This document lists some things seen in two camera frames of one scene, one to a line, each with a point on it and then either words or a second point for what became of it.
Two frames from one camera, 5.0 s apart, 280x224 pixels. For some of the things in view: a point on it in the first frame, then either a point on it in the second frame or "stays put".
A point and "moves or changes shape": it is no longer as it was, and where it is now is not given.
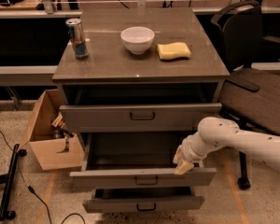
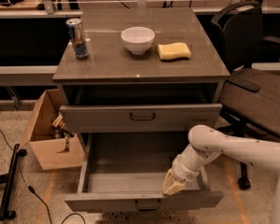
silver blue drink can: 77,39 stays put
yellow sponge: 174,50 stays put
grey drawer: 189,174 moves or changes shape
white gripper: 187,153 -> 184,171
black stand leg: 7,179 stays put
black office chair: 254,99 stays put
